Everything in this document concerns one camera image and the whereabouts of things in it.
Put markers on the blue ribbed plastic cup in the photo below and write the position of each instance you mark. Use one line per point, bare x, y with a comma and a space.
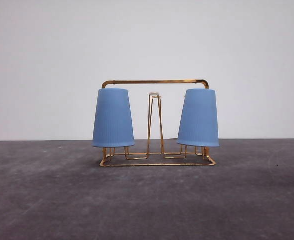
113, 127
199, 119

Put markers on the gold wire cup rack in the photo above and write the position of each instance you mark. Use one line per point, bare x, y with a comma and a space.
155, 155

